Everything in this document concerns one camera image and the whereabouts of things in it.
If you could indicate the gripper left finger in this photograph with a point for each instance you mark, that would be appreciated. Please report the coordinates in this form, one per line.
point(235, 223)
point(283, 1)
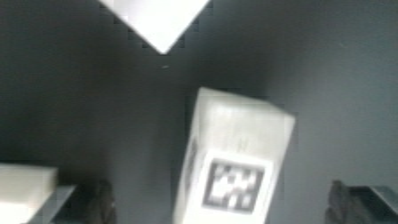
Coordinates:
point(79, 205)

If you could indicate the white table leg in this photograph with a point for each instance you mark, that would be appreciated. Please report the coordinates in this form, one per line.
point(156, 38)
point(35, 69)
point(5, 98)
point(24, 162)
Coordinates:
point(28, 186)
point(239, 140)

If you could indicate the white L-shaped fence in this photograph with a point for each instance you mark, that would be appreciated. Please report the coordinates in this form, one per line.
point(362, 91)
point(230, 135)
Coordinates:
point(159, 18)

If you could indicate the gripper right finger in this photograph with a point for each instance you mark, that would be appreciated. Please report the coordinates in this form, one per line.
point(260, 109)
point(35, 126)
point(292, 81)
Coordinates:
point(362, 205)

